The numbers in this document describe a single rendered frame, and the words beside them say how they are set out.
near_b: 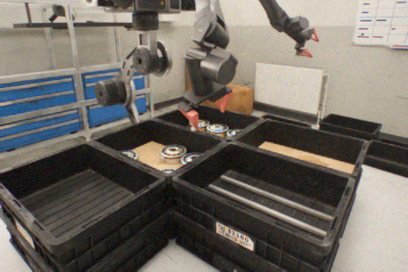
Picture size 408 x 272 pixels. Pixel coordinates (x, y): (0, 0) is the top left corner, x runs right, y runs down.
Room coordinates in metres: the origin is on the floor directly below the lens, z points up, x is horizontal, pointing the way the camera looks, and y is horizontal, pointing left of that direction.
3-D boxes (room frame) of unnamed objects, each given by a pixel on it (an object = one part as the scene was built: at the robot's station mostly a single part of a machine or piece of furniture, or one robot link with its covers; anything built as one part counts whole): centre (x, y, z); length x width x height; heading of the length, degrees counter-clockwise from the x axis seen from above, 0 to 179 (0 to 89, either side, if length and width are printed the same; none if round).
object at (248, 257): (0.60, -0.16, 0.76); 0.40 x 0.30 x 0.12; 53
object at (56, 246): (0.60, 0.34, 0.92); 0.40 x 0.30 x 0.02; 53
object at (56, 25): (2.84, 1.21, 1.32); 1.20 x 0.45 x 0.06; 137
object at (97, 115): (2.80, 0.94, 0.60); 0.72 x 0.03 x 0.56; 137
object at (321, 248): (0.60, -0.16, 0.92); 0.40 x 0.30 x 0.02; 53
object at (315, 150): (0.84, -0.34, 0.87); 0.40 x 0.30 x 0.11; 53
